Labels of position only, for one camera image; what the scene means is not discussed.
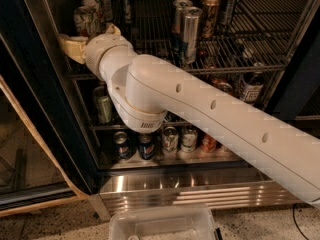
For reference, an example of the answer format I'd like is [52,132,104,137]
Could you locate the open glass fridge door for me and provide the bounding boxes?
[0,40,88,217]

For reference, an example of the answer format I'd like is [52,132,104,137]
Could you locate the left 7up can bottom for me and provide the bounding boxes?
[161,127,179,155]

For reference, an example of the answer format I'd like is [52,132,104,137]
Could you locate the right Pepsi can bottom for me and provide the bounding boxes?
[138,134,154,160]

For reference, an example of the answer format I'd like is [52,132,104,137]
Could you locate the front gold tall can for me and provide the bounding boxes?
[201,0,220,38]

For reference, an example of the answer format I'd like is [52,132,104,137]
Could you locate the silver red bull can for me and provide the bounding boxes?
[179,6,202,65]
[170,0,194,54]

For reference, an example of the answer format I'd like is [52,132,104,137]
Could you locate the green can middle shelf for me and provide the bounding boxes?
[93,86,112,124]

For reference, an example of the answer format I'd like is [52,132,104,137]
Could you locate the right 7up can bottom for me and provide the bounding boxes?
[181,126,198,153]

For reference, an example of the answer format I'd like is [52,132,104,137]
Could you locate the brown glass drink bottle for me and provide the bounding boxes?
[239,71,264,105]

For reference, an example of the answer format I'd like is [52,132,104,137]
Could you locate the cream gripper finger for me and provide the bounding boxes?
[105,23,121,35]
[58,34,89,64]

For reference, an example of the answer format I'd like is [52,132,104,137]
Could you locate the middle wire shelf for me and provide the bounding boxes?
[77,71,284,132]

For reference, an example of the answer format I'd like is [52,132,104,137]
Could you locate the clear plastic bin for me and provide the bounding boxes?
[108,205,223,240]

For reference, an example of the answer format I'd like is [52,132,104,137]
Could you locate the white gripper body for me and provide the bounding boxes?
[85,34,132,81]

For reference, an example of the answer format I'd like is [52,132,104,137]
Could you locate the left orange can bottom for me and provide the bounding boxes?
[201,134,217,153]

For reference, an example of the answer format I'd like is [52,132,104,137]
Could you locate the black tall energy can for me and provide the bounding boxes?
[219,0,238,27]

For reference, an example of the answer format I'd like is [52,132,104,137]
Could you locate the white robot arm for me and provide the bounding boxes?
[58,25,320,207]

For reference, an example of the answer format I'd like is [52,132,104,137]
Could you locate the front silver Red Bull can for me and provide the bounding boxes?
[179,6,202,65]

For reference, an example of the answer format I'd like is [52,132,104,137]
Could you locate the stainless steel fridge base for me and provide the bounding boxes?
[89,167,299,221]

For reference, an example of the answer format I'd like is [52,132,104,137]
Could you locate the black floor cable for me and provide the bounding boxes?
[292,202,320,240]

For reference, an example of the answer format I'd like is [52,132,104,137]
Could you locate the pepsi can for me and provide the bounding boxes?
[113,131,131,160]
[138,134,154,160]

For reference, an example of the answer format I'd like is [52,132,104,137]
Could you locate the left Pepsi can bottom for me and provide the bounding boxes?
[113,131,131,160]

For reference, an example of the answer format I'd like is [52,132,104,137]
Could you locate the orange soda can middle shelf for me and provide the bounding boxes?
[217,82,233,96]

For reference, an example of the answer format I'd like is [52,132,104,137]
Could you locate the dark slim can top shelf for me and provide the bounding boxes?
[120,0,134,24]

